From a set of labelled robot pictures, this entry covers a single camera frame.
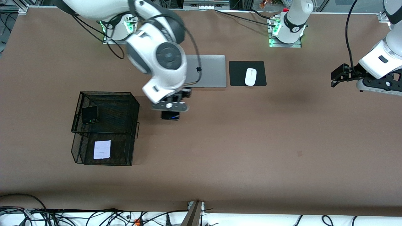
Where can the metal frame box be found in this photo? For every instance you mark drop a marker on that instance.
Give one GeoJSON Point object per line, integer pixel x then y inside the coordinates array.
{"type": "Point", "coordinates": [220, 3]}

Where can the metal table corner bracket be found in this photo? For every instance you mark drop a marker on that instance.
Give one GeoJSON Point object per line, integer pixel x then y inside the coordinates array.
{"type": "Point", "coordinates": [383, 17]}
{"type": "Point", "coordinates": [24, 9]}

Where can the black mouse pad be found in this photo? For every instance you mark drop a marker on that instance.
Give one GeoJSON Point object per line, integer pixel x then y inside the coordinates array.
{"type": "Point", "coordinates": [237, 73]}

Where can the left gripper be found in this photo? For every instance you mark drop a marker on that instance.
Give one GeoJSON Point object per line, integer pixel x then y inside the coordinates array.
{"type": "Point", "coordinates": [354, 74]}

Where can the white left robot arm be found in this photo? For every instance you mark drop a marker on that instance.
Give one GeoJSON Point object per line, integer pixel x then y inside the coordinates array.
{"type": "Point", "coordinates": [292, 22]}

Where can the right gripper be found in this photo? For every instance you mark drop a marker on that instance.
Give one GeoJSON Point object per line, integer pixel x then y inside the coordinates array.
{"type": "Point", "coordinates": [186, 93]}

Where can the small black flip phone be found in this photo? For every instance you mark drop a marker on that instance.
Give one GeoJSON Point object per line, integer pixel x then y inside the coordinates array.
{"type": "Point", "coordinates": [89, 114]}

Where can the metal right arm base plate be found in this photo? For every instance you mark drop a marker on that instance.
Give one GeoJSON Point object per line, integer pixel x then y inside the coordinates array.
{"type": "Point", "coordinates": [110, 41]}

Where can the tall black smartphone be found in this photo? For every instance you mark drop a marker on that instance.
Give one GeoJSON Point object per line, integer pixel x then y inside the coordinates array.
{"type": "Point", "coordinates": [168, 116]}

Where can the lavender flip phone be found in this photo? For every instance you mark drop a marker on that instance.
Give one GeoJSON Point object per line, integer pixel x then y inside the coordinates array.
{"type": "Point", "coordinates": [102, 150]}

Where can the white computer mouse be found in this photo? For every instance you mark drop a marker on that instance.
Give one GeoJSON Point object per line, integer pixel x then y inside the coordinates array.
{"type": "Point", "coordinates": [250, 77]}

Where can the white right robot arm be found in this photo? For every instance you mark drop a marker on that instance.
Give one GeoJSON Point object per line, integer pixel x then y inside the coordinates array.
{"type": "Point", "coordinates": [147, 47]}

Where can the silver closed laptop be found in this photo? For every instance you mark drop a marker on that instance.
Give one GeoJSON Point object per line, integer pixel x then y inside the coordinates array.
{"type": "Point", "coordinates": [213, 72]}

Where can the white power strip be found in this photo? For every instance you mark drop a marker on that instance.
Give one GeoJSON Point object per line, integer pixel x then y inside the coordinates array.
{"type": "Point", "coordinates": [205, 7]}

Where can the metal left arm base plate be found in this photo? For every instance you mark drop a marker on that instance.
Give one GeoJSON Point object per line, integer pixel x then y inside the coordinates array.
{"type": "Point", "coordinates": [295, 45]}

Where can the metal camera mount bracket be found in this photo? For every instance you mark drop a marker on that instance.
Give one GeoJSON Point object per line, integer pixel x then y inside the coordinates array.
{"type": "Point", "coordinates": [193, 216]}

